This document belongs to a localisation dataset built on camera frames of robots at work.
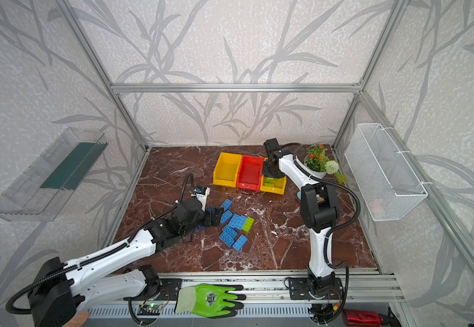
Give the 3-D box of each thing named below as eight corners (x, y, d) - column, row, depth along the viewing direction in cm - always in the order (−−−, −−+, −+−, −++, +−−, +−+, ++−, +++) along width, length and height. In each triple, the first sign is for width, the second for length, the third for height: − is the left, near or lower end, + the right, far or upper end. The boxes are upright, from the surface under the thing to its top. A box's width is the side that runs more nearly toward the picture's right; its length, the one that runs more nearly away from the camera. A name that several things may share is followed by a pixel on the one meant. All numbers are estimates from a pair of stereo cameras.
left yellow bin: (213, 186, 106) (211, 177, 100) (222, 160, 117) (220, 151, 111) (235, 189, 104) (235, 181, 99) (242, 163, 116) (242, 154, 110)
